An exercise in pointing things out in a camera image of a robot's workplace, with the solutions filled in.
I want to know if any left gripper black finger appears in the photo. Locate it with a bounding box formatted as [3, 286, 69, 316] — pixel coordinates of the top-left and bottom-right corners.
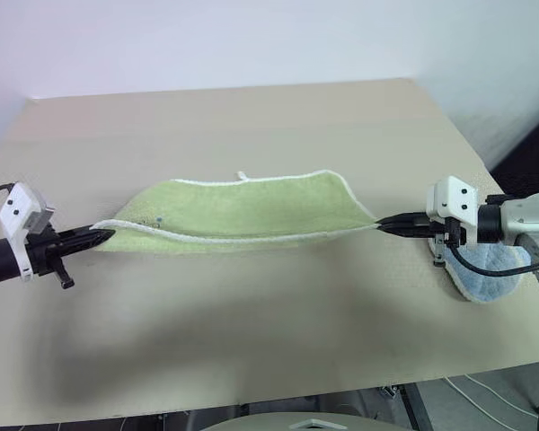
[59, 236, 110, 252]
[58, 227, 119, 242]

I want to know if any white floor cable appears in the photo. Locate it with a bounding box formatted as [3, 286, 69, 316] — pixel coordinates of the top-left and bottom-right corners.
[443, 375, 493, 417]

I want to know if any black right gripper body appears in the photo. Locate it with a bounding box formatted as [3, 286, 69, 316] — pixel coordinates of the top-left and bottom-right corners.
[427, 215, 469, 268]

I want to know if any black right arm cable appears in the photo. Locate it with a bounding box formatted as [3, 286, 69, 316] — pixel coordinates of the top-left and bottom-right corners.
[447, 241, 539, 276]

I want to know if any dark wall panel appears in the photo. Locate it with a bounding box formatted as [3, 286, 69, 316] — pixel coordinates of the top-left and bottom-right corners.
[488, 103, 539, 199]

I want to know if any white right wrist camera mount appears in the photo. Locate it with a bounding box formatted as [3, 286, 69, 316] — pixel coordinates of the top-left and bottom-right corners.
[425, 175, 480, 246]

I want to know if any folded blue towel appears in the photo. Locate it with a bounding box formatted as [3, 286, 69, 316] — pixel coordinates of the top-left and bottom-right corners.
[428, 236, 533, 304]

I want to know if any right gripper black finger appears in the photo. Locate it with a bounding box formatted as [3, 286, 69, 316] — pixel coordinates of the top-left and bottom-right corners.
[380, 214, 431, 228]
[378, 224, 432, 240]

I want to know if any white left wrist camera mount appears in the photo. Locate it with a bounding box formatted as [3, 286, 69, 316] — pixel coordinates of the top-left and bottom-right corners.
[0, 180, 57, 283]

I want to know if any green towel with white trim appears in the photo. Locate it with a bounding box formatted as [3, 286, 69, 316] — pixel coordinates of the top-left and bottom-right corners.
[91, 169, 382, 255]

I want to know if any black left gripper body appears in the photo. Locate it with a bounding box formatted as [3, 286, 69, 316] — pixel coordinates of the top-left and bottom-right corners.
[24, 226, 76, 291]

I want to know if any dark metal table leg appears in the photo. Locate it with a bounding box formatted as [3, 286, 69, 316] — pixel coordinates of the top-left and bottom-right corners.
[402, 382, 437, 431]

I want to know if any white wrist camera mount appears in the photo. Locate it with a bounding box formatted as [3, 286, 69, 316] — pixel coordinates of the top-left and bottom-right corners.
[425, 175, 480, 246]
[0, 180, 57, 283]

